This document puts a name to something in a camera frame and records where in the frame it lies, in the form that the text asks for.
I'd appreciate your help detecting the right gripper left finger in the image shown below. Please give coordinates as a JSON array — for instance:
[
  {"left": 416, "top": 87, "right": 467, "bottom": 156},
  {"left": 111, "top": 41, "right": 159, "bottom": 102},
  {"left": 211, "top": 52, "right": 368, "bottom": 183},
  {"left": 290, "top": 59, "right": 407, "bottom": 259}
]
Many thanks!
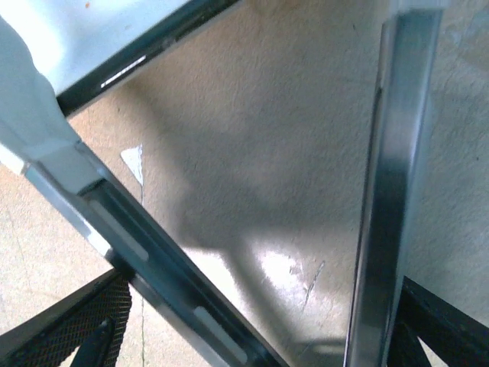
[{"left": 0, "top": 267, "right": 134, "bottom": 367}]

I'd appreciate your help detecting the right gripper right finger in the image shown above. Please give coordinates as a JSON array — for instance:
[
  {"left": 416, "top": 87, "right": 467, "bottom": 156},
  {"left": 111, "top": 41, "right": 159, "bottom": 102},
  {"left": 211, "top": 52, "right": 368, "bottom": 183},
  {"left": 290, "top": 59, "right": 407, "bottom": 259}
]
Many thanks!
[{"left": 389, "top": 277, "right": 489, "bottom": 367}]

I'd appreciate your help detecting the white floor tape scrap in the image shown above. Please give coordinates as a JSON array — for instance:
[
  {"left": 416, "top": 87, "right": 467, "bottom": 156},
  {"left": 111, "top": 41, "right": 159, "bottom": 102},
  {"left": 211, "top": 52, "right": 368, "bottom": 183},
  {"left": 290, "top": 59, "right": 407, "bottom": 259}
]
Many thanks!
[{"left": 120, "top": 144, "right": 145, "bottom": 188}]

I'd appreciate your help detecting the pale panel with dark edge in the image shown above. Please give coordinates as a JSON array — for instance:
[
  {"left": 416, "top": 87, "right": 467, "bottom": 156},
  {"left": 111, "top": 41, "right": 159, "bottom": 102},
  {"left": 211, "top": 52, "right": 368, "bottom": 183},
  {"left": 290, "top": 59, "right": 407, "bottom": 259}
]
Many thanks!
[{"left": 0, "top": 0, "right": 245, "bottom": 115}]

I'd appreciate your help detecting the slanted metal frame bar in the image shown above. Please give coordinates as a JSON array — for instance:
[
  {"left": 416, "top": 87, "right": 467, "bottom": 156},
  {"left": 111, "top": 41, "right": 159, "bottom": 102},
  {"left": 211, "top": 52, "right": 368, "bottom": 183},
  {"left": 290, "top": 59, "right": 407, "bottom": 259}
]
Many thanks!
[{"left": 0, "top": 139, "right": 291, "bottom": 367}]

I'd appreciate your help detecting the upright metal frame bar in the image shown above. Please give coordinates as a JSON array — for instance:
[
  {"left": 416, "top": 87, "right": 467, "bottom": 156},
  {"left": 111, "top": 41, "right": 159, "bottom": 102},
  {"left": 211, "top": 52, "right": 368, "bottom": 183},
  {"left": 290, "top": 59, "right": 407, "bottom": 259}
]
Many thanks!
[{"left": 343, "top": 11, "right": 444, "bottom": 367}]

